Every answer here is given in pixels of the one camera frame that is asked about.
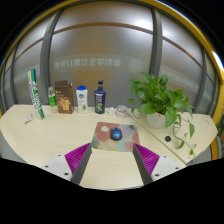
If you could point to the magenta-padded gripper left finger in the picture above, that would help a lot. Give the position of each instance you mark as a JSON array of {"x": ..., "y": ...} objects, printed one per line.
[{"x": 59, "y": 165}]

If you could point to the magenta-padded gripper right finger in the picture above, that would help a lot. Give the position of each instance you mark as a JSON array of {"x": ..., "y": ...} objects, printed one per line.
[{"x": 164, "y": 165}]

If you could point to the blue and black computer mouse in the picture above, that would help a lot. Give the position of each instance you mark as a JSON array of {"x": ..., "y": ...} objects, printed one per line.
[{"x": 116, "y": 134}]

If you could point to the floral pastel mouse pad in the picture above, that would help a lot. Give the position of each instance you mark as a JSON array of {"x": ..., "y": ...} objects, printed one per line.
[{"x": 101, "y": 138}]

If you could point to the small black desk socket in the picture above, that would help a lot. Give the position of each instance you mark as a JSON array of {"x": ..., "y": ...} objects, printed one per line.
[{"x": 167, "y": 138}]

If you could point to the small white packet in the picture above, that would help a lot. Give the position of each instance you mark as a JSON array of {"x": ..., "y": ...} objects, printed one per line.
[{"x": 28, "y": 118}]

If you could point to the clear bottle with green label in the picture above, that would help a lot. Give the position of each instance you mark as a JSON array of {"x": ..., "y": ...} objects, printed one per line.
[{"x": 52, "y": 101}]

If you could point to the green plant in white pot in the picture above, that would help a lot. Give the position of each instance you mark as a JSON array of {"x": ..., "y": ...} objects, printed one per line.
[{"x": 155, "y": 100}]

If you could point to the brown cardboard box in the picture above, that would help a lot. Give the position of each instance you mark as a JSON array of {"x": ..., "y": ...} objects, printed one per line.
[{"x": 64, "y": 98}]

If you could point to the white bottle with blue cap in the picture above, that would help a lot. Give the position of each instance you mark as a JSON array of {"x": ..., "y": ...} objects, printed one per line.
[{"x": 82, "y": 101}]

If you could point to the small jar with pink label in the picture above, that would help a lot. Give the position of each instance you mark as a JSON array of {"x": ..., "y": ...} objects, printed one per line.
[{"x": 121, "y": 111}]

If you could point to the white green blue tube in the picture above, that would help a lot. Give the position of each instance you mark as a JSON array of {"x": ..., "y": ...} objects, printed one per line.
[{"x": 35, "y": 95}]

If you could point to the crumpled white tissue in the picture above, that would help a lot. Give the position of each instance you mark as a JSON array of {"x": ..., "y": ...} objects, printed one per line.
[{"x": 111, "y": 111}]

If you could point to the dark blue pump bottle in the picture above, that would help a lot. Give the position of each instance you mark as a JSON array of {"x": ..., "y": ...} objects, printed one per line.
[{"x": 99, "y": 100}]

